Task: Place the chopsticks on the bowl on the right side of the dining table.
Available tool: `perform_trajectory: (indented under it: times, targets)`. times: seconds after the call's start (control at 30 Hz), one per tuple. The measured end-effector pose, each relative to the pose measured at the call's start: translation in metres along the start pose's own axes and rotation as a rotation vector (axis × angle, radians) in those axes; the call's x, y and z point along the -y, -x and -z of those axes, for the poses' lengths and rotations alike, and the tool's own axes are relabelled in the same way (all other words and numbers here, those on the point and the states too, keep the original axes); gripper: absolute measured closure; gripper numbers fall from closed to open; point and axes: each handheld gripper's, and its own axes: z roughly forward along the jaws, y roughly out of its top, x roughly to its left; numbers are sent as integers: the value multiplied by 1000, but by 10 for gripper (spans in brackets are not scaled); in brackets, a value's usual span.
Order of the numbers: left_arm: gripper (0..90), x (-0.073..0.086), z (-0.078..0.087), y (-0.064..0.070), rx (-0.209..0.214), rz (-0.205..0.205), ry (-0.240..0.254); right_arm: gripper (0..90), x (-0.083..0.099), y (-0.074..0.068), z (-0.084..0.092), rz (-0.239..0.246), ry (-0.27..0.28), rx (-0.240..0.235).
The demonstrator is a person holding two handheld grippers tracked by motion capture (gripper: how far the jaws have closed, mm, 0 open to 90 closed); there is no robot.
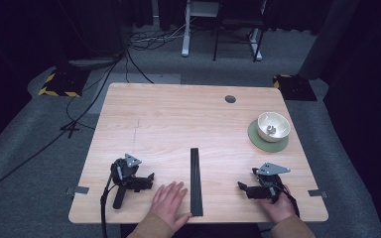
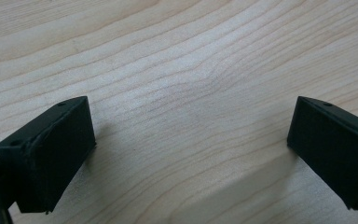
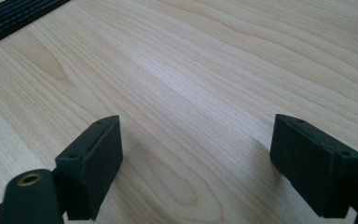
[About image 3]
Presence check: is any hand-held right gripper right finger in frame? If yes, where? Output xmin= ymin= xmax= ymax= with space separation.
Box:
xmin=269 ymin=113 xmax=358 ymax=218

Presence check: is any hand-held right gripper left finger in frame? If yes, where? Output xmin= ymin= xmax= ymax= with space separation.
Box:
xmin=55 ymin=114 xmax=124 ymax=221

